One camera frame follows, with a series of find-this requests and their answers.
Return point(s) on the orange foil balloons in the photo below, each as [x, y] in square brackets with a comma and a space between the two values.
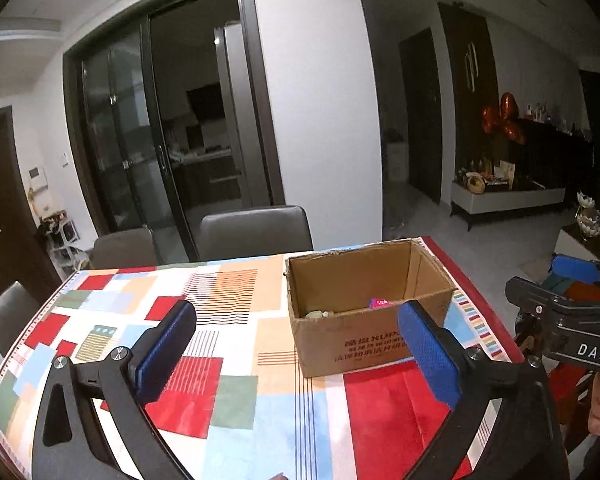
[502, 117]

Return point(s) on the white coffee table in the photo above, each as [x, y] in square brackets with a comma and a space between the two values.
[575, 245]

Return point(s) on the white wall intercom panel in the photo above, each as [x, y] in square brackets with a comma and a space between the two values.
[38, 179]

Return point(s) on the red snack packet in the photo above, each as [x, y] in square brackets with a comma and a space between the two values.
[587, 292]

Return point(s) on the patchwork printed tablecloth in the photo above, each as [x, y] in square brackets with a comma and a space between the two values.
[230, 410]

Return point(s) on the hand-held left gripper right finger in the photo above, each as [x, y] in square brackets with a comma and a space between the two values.
[430, 350]

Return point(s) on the glass sliding door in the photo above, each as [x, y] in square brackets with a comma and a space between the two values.
[125, 150]

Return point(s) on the white flower ornament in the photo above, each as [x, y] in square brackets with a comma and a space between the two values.
[592, 217]

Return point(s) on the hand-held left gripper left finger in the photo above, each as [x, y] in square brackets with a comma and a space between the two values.
[162, 350]

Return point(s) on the white storage shelf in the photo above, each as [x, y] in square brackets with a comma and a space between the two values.
[62, 245]

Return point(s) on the round woven basket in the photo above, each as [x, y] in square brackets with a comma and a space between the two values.
[474, 182]

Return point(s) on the dark sideboard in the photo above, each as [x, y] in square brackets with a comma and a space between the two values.
[555, 152]

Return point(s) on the cardboard box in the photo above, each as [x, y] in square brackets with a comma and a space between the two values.
[355, 345]

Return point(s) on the white floor appliance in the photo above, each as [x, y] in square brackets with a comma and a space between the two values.
[396, 160]

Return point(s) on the white low bench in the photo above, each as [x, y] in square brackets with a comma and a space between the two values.
[505, 200]

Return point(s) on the pale snack packet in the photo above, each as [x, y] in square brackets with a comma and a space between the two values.
[320, 314]

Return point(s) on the dark interior door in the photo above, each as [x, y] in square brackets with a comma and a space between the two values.
[420, 120]

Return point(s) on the brown wooden door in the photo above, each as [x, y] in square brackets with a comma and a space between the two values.
[10, 240]

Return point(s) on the grey dining chair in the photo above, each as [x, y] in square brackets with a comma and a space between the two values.
[122, 250]
[7, 315]
[255, 232]

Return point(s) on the pink snack packet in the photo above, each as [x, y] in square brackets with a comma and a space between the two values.
[380, 303]

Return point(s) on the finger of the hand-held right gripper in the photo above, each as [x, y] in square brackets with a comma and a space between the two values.
[575, 269]
[530, 294]

